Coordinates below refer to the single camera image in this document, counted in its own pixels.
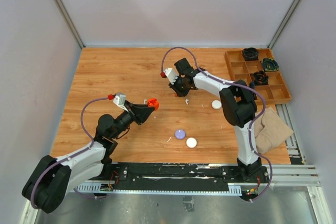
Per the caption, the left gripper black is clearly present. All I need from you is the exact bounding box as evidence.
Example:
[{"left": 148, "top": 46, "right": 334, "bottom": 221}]
[{"left": 111, "top": 100, "right": 155, "bottom": 138}]

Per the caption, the orange earbud charging case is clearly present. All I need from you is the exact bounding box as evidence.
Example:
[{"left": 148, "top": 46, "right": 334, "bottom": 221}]
[{"left": 147, "top": 98, "right": 160, "bottom": 111}]

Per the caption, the purple earbud charging case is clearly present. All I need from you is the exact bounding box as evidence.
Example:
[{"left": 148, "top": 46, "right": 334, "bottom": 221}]
[{"left": 174, "top": 129, "right": 186, "bottom": 140}]

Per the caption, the white earbud charging case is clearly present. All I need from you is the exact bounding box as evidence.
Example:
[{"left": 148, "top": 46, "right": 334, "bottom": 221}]
[{"left": 186, "top": 137, "right": 197, "bottom": 148}]

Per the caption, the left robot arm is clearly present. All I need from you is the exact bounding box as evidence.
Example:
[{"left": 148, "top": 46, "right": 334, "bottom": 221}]
[{"left": 22, "top": 99, "right": 159, "bottom": 214}]

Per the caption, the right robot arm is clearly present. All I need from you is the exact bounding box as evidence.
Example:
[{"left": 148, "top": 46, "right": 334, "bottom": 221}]
[{"left": 161, "top": 58, "right": 261, "bottom": 182}]

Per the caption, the dark blue rolled sock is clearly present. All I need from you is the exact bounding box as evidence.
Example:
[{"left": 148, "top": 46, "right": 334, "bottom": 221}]
[{"left": 249, "top": 82, "right": 256, "bottom": 89}]

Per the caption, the black orange rolled sock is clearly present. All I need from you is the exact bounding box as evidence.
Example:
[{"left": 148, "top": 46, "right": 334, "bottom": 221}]
[{"left": 251, "top": 71, "right": 269, "bottom": 86}]

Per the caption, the dark green rolled sock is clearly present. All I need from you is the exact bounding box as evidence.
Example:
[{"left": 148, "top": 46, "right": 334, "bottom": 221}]
[{"left": 261, "top": 58, "right": 279, "bottom": 72}]

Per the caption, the wooden compartment tray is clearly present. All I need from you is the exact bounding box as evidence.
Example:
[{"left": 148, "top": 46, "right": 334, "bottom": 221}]
[{"left": 225, "top": 47, "right": 291, "bottom": 105}]

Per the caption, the beige cloth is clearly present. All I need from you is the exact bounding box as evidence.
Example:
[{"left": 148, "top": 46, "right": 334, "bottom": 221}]
[{"left": 254, "top": 108, "right": 293, "bottom": 154}]

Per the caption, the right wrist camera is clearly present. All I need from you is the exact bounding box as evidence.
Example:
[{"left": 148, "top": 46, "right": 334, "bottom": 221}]
[{"left": 160, "top": 68, "right": 179, "bottom": 85}]

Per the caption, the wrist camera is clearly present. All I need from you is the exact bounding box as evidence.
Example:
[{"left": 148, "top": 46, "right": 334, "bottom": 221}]
[
  {"left": 108, "top": 92, "right": 129, "bottom": 112},
  {"left": 160, "top": 68, "right": 179, "bottom": 85}
]

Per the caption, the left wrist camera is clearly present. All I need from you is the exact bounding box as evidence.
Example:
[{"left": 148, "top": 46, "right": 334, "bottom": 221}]
[{"left": 108, "top": 92, "right": 129, "bottom": 112}]

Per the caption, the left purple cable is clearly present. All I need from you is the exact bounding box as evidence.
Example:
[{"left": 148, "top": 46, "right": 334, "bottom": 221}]
[{"left": 30, "top": 97, "right": 111, "bottom": 209}]

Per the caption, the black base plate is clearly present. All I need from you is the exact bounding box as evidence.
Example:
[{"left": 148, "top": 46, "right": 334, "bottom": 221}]
[{"left": 97, "top": 163, "right": 269, "bottom": 193}]

